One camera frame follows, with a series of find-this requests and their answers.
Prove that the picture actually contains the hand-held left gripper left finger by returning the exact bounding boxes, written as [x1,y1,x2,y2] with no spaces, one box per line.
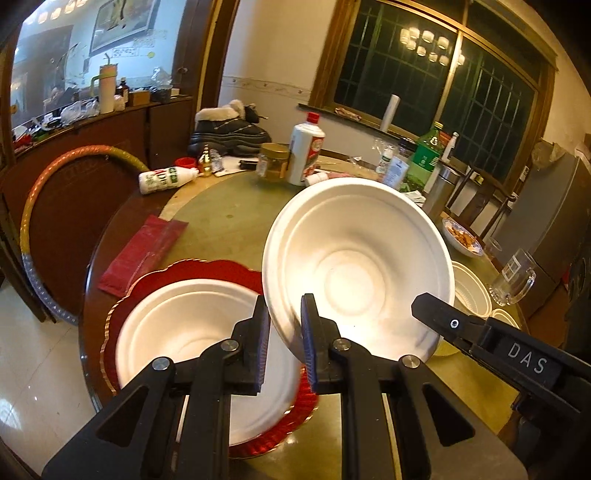
[41,294,271,480]

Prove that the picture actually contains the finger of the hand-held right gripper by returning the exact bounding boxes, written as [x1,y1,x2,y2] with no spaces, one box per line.
[410,292,491,355]

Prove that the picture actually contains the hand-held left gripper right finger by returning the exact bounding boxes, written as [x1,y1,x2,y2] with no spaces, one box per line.
[300,293,529,480]

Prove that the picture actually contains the white paper bowl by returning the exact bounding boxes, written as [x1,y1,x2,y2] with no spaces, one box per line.
[115,278,302,446]
[261,177,456,371]

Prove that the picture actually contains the red scalloped plate white sticker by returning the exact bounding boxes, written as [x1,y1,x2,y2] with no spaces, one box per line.
[100,276,320,459]

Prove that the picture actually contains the glass beer mug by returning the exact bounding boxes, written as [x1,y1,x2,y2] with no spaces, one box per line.
[488,248,537,307]

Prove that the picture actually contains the blue white plate of food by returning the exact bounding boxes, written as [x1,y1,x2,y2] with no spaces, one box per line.
[442,217,485,258]

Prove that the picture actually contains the wooden chair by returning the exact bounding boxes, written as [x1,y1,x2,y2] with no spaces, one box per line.
[444,163,519,237]

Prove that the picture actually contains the steel thermos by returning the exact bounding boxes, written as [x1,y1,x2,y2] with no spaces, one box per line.
[422,165,458,216]

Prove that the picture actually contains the grey refrigerator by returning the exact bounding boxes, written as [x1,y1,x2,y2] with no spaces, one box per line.
[488,151,591,320]

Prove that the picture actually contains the tall white printed container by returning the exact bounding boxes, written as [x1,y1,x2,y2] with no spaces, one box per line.
[385,154,412,188]

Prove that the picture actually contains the green plastic bottle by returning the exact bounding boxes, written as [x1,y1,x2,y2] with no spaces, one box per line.
[405,122,447,191]

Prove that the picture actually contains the white spray bottle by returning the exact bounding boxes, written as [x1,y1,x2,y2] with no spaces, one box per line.
[442,131,461,162]

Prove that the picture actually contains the jar with gold lid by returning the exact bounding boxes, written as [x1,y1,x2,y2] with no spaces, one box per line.
[256,143,292,184]

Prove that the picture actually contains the crumpled plastic bag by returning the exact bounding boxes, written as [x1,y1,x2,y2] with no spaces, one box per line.
[530,141,567,168]

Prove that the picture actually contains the white milk bottle green label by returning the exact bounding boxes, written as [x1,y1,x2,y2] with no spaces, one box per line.
[138,165,201,195]

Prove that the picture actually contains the white liquor bottle red cap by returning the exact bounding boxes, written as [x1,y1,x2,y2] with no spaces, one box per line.
[287,112,327,186]

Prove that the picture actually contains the plastic wrap roll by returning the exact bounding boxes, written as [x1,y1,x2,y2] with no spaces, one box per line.
[379,94,400,133]

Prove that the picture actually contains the wooden framed window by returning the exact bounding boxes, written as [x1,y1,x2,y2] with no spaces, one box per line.
[308,0,560,185]

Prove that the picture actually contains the hula hoop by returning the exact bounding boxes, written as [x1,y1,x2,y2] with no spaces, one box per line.
[20,145,151,325]

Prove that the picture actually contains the wooden sideboard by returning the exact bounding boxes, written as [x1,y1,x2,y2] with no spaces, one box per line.
[0,95,195,320]

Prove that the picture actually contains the white tumbler with handle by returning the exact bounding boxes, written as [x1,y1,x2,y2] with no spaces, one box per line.
[89,63,116,115]

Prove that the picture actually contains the framed wall picture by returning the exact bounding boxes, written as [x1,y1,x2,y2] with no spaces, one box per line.
[89,0,161,57]

